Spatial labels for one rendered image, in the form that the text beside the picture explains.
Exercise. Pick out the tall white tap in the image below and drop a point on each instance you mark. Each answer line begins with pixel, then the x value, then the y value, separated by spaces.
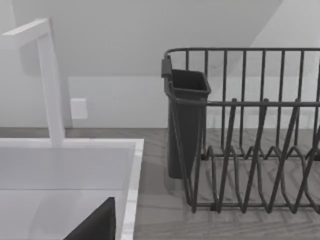
pixel 50 82

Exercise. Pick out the white sink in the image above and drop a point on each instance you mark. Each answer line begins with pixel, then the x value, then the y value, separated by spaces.
pixel 62 170

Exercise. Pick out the white wall socket plate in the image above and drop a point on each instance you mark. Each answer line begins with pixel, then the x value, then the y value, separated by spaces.
pixel 79 108

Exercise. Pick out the dark grey cutlery holder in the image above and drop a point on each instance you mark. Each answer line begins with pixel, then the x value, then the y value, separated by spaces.
pixel 183 130

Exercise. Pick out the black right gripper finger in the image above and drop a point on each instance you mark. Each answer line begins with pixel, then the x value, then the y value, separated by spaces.
pixel 100 222

